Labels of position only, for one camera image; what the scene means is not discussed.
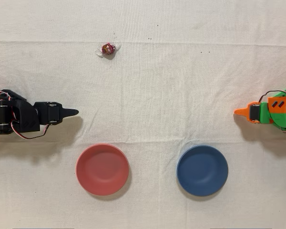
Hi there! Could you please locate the red candy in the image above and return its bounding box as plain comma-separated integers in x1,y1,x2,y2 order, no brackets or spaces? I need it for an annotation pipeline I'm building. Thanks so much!
94,42,122,60

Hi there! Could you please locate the red bowl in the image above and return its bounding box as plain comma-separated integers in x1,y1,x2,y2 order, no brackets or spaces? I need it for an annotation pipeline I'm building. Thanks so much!
75,143,130,197

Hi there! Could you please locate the blue bowl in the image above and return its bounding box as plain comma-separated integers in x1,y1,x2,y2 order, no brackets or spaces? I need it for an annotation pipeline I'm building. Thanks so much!
176,145,229,197

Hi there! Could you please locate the white tablecloth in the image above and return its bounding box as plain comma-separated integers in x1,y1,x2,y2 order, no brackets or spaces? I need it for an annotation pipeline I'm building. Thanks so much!
0,0,286,229

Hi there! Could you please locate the gripper servo cable loop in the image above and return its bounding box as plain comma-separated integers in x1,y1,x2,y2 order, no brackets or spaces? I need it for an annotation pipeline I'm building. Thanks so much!
10,119,50,141

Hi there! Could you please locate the red white arm cable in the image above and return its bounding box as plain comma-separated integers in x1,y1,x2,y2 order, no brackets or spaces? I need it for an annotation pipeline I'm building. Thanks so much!
0,90,17,125

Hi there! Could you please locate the orange arm servo cable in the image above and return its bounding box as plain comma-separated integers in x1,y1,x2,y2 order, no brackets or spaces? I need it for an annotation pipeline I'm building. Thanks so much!
258,90,286,107

